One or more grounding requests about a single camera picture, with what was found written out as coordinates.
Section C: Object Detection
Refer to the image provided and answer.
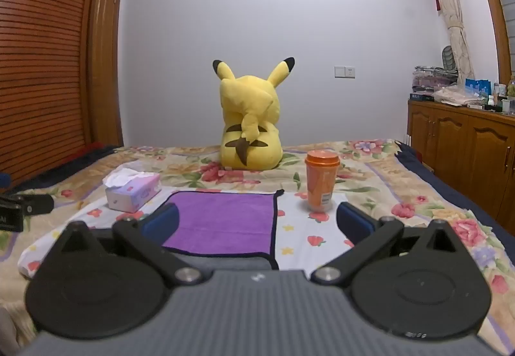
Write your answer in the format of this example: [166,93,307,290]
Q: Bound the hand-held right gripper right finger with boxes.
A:
[309,201,470,287]

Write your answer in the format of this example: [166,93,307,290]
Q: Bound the beige cloth bundle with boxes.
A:
[432,85,490,108]

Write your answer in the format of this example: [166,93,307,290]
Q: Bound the blue box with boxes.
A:
[464,78,492,98]

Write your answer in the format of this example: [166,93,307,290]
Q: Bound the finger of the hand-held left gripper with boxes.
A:
[0,193,55,217]

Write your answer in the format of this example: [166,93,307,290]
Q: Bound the black fan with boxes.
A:
[441,45,458,71]

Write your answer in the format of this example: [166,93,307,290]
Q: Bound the tissue box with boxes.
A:
[102,170,163,214]

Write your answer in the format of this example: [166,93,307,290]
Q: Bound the wooden louvered wardrobe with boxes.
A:
[0,0,110,188]

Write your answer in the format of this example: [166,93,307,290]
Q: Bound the purple towel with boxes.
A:
[161,190,285,271]

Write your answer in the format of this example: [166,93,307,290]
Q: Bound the wooden door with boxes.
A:
[86,0,125,148]

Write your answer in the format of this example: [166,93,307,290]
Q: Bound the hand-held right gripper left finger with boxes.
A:
[48,202,207,287]

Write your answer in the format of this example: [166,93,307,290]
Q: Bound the orange lidded cup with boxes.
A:
[304,151,342,213]

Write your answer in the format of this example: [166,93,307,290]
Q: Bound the yellow plush toy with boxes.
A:
[212,57,295,171]

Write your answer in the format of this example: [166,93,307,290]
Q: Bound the beige patterned curtain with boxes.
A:
[414,0,476,78]

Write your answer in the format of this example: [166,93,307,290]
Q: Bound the wooden cabinet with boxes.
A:
[406,98,515,237]

